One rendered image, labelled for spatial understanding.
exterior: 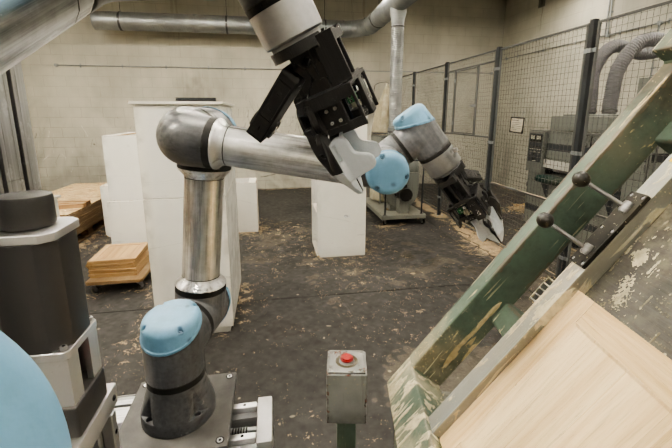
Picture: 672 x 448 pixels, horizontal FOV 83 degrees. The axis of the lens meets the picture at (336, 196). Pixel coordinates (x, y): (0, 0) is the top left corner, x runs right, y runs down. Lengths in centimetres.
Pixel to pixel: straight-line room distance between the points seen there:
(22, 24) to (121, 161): 447
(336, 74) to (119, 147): 440
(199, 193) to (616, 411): 86
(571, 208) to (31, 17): 118
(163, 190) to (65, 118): 676
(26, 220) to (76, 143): 896
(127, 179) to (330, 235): 234
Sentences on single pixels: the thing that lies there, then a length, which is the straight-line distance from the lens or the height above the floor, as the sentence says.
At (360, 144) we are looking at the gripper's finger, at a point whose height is 163.
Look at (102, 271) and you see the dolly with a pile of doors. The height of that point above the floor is 20.
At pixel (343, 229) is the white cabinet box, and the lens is 454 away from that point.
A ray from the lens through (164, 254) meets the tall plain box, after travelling 306.
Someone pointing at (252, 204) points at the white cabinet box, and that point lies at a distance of 559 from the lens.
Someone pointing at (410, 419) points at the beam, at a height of 87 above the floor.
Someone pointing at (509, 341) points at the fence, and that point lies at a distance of 105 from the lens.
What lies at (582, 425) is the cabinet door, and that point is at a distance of 89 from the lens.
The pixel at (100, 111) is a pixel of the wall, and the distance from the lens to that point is 931.
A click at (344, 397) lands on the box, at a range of 127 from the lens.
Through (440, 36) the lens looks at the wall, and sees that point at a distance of 963.
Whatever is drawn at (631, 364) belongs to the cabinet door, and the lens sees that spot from 88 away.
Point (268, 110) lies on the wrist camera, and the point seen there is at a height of 167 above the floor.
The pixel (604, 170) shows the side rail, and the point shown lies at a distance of 126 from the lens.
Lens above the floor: 167
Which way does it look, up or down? 12 degrees down
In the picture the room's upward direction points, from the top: straight up
